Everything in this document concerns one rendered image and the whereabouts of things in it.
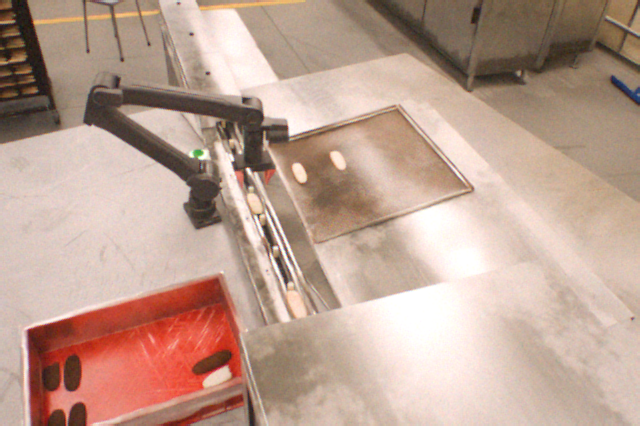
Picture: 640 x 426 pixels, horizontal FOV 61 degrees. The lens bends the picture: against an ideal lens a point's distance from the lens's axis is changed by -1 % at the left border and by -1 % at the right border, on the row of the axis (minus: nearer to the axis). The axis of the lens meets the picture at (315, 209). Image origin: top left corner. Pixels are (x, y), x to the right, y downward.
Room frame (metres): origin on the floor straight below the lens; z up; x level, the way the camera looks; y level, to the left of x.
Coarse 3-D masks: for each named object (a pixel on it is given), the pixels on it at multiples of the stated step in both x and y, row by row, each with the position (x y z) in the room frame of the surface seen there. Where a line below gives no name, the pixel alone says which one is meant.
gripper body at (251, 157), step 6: (246, 150) 1.28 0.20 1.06; (252, 150) 1.27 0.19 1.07; (258, 150) 1.28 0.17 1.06; (234, 156) 1.30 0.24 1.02; (240, 156) 1.31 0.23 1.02; (246, 156) 1.28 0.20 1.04; (252, 156) 1.27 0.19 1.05; (258, 156) 1.28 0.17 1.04; (264, 156) 1.31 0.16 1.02; (270, 156) 1.31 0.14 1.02; (240, 162) 1.28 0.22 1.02; (246, 162) 1.28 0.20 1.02; (252, 162) 1.27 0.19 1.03; (258, 162) 1.28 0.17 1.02; (264, 162) 1.28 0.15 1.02; (270, 162) 1.29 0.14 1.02; (240, 168) 1.25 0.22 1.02
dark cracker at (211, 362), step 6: (216, 354) 0.76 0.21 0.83; (222, 354) 0.76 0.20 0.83; (228, 354) 0.76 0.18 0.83; (204, 360) 0.74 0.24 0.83; (210, 360) 0.74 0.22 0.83; (216, 360) 0.74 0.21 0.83; (222, 360) 0.75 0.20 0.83; (228, 360) 0.75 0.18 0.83; (198, 366) 0.73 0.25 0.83; (204, 366) 0.73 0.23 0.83; (210, 366) 0.73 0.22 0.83; (216, 366) 0.73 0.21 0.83; (198, 372) 0.71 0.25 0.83; (204, 372) 0.71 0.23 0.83
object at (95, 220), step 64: (192, 128) 1.75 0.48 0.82; (0, 192) 1.32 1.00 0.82; (64, 192) 1.34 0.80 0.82; (128, 192) 1.36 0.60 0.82; (0, 256) 1.04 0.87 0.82; (64, 256) 1.06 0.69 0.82; (128, 256) 1.07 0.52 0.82; (192, 256) 1.09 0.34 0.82; (0, 320) 0.83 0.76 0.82; (256, 320) 0.88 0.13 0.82; (0, 384) 0.65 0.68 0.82
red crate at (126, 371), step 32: (160, 320) 0.86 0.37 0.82; (192, 320) 0.86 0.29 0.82; (224, 320) 0.87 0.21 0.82; (64, 352) 0.75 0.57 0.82; (96, 352) 0.75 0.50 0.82; (128, 352) 0.76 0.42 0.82; (160, 352) 0.76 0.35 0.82; (192, 352) 0.77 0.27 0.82; (96, 384) 0.67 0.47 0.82; (128, 384) 0.67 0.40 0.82; (160, 384) 0.68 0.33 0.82; (192, 384) 0.68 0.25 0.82; (96, 416) 0.59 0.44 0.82; (192, 416) 0.60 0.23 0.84
